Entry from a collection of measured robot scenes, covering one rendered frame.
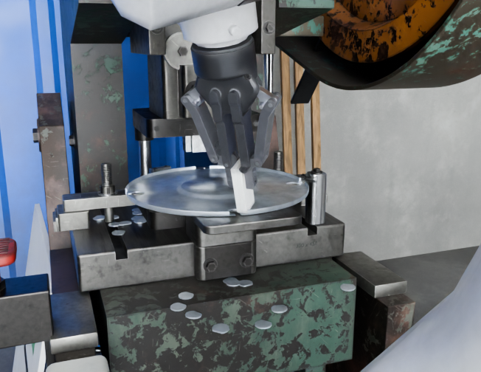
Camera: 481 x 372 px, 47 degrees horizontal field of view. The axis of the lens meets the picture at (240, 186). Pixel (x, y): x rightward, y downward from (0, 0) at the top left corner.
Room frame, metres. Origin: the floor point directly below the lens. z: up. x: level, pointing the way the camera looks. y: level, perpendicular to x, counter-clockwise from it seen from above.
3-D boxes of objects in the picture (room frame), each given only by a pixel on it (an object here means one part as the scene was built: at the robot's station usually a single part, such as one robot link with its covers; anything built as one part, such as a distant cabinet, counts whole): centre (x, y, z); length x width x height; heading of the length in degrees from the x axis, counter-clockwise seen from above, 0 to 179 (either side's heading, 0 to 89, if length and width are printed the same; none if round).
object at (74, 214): (0.92, 0.24, 0.76); 0.17 x 0.06 x 0.10; 110
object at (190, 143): (0.96, 0.08, 0.84); 0.05 x 0.03 x 0.04; 110
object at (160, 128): (0.98, 0.08, 0.86); 0.20 x 0.16 x 0.05; 110
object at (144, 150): (1.00, 0.18, 0.81); 0.02 x 0.02 x 0.14
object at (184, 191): (0.85, 0.04, 0.78); 0.29 x 0.29 x 0.01
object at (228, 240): (0.81, 0.02, 0.72); 0.25 x 0.14 x 0.14; 20
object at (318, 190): (0.91, -0.13, 0.75); 0.03 x 0.03 x 0.10; 20
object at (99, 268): (0.97, 0.08, 0.68); 0.45 x 0.30 x 0.06; 110
